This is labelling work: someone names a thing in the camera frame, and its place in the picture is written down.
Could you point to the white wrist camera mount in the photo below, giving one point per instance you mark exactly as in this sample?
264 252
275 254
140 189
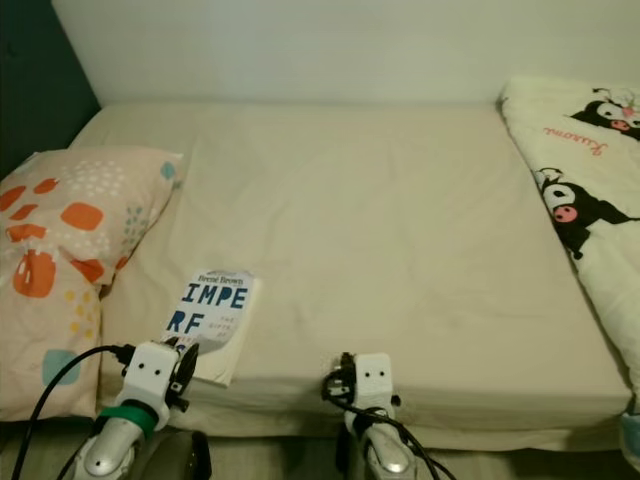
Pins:
374 378
150 373

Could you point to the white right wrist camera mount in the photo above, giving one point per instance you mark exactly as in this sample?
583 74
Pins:
374 378

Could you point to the cream sheeted bed mattress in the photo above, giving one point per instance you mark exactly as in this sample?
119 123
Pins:
360 240

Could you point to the cream cartoon print comforter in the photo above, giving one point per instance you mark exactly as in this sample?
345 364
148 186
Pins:
585 190

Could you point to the pink pillow with orange print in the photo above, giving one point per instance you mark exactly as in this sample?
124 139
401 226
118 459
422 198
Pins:
60 270

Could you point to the dark robot left leg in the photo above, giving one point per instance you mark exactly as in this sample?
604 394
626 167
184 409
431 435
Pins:
188 458

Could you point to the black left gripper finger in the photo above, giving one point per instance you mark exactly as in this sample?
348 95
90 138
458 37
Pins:
187 370

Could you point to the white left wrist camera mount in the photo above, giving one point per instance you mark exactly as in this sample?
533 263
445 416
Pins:
150 373

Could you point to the teal padded headboard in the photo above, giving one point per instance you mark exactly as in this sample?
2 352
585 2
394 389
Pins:
35 80

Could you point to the white book with blue letters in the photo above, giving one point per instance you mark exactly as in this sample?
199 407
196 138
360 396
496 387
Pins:
215 300

